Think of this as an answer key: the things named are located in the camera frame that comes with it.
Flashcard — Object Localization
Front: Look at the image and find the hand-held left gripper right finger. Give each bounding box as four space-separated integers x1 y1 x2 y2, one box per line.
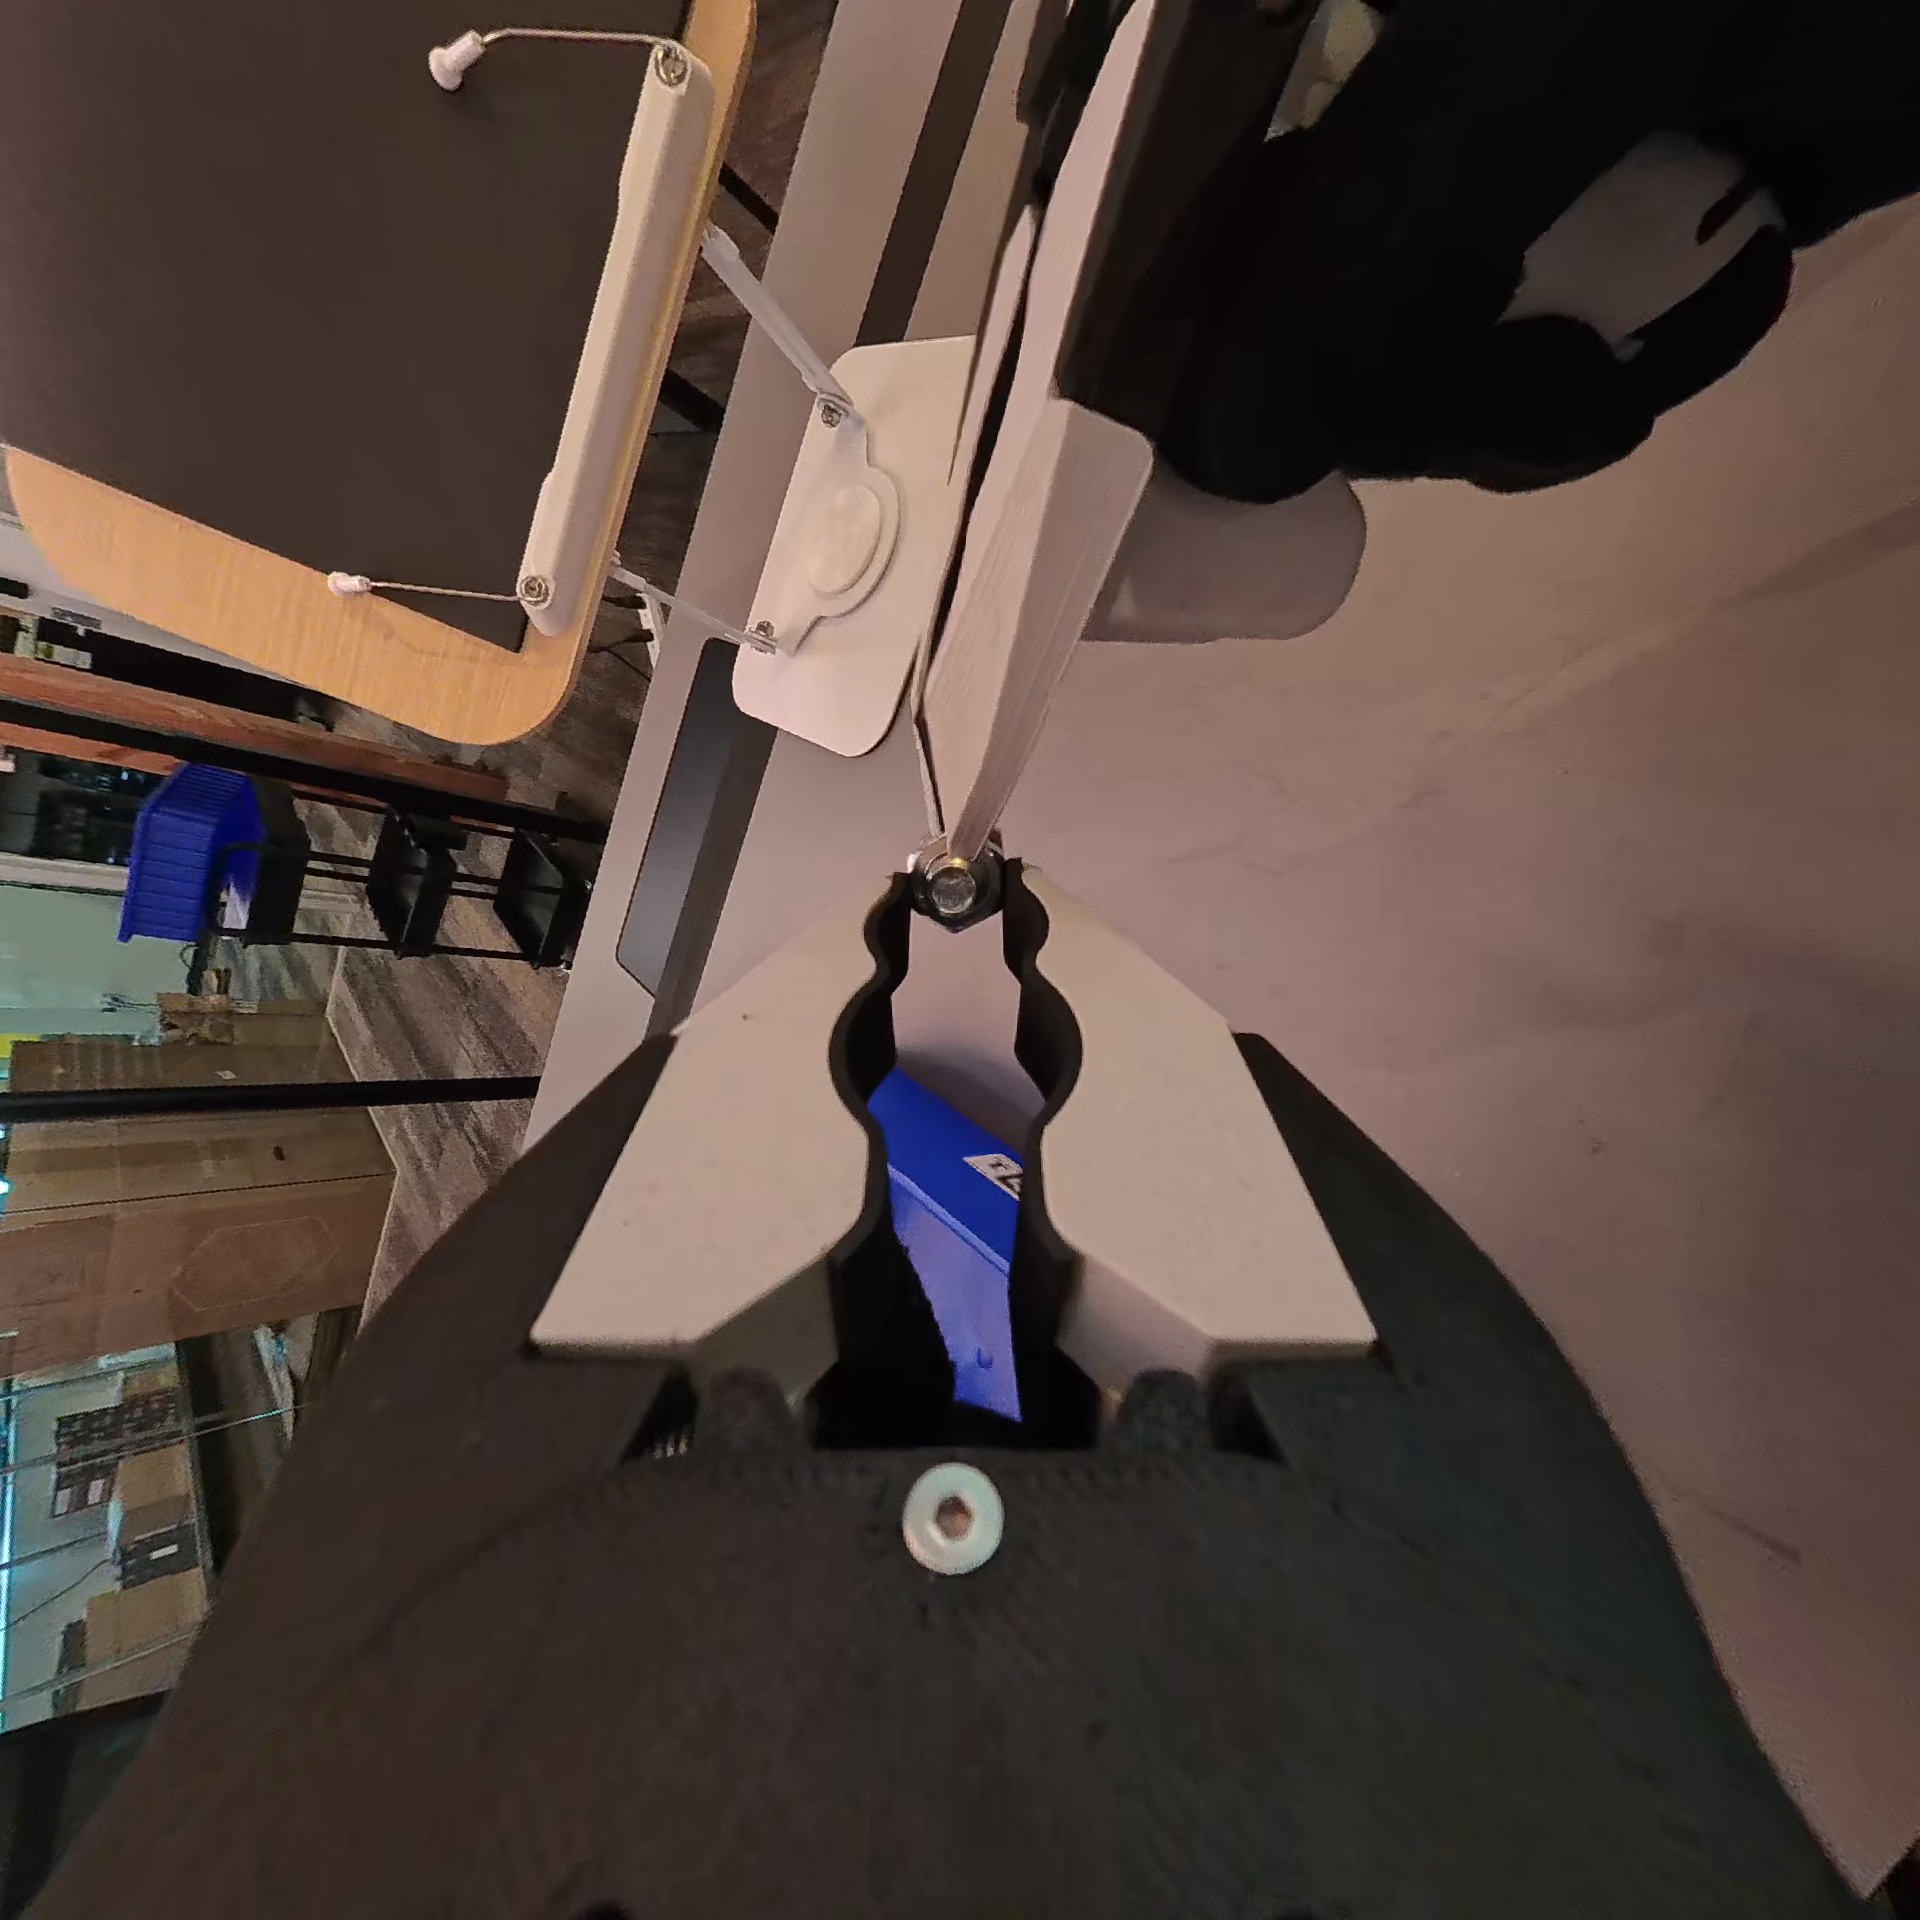
1006 861 1379 1446

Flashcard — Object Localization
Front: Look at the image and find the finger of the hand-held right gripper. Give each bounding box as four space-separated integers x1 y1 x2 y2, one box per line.
919 0 1168 869
907 211 1045 841

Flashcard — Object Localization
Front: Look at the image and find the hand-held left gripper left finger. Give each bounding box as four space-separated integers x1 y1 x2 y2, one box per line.
527 871 961 1446

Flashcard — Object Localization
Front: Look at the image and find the blue storage bin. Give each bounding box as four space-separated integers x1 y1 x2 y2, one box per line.
865 1069 1037 1424
115 762 309 946

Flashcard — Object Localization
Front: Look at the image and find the silver hex nut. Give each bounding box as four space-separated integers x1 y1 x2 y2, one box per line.
902 843 1002 925

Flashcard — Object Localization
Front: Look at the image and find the person's right hand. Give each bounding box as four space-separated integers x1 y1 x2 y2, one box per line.
1153 0 1920 505

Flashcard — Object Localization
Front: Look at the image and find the dark table slot cover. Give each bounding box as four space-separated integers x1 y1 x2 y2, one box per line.
895 0 1051 346

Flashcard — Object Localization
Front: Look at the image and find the black floor pole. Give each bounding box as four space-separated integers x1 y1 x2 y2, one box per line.
0 1072 542 1121

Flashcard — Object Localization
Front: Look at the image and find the large cardboard box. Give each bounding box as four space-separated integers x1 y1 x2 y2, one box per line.
0 991 399 1375

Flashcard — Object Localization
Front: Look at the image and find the storage shelf with boxes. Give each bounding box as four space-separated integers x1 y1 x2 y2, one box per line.
0 1352 226 1728

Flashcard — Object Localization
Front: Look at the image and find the tilted wooden board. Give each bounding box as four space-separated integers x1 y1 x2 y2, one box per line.
0 0 757 747

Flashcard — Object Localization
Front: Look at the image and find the black wire rack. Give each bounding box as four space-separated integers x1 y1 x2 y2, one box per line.
223 773 606 975

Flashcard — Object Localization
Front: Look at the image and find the white cable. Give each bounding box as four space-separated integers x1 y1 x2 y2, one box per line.
326 569 544 607
426 27 693 87

